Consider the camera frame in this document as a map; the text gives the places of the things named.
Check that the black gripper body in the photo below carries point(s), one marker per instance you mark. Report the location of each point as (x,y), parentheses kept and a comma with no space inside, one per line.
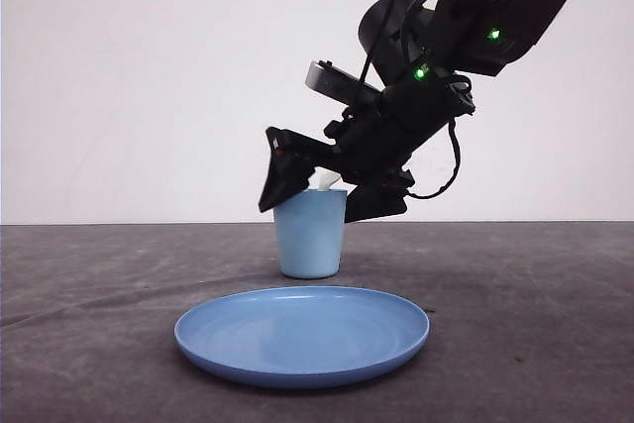
(404,116)

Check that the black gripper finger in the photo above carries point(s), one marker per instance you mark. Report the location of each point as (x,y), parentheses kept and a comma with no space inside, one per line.
(380,197)
(293,159)

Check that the white plastic fork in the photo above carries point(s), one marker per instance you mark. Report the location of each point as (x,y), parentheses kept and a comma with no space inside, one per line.
(323,179)

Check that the light blue plastic cup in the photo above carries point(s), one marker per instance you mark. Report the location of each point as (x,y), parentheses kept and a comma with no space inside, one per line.
(310,230)

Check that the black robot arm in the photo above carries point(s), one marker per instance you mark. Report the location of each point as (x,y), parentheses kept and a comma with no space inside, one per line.
(424,52)

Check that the blue plastic plate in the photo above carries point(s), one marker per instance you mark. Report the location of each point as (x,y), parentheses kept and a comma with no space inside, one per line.
(302,337)

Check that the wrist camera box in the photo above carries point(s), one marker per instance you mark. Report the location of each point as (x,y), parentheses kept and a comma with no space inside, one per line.
(325,78)

